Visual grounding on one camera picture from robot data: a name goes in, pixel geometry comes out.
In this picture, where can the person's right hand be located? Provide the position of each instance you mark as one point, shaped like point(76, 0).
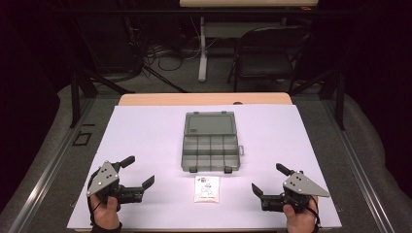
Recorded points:
point(299, 220)

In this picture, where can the white desk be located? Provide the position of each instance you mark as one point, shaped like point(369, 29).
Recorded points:
point(202, 48)

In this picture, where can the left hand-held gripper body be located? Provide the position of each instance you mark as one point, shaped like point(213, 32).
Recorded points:
point(103, 178)

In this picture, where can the black horizontal bar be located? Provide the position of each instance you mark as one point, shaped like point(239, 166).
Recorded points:
point(129, 10)

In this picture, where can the person's left hand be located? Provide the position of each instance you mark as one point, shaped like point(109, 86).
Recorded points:
point(105, 215)

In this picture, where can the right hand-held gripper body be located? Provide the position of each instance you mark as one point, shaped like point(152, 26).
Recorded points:
point(299, 187)

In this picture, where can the grey clear plastic organizer box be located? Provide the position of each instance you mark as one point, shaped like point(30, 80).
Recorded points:
point(210, 124)

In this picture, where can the wooden table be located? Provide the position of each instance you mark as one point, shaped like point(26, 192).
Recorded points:
point(194, 98)

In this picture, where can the black folding chair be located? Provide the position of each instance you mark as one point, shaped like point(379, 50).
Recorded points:
point(265, 66)

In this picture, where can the black metal stand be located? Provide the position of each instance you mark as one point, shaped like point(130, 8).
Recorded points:
point(74, 97)
point(339, 103)

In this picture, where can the small white printed packet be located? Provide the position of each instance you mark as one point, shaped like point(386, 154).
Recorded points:
point(206, 191)

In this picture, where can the black tripod leg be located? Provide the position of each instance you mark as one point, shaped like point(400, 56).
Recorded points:
point(165, 79)

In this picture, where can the metal floor rail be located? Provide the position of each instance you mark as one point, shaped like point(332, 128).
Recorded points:
point(366, 181)
point(42, 191)

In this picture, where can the white table mat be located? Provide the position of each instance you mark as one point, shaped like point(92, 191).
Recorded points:
point(145, 145)

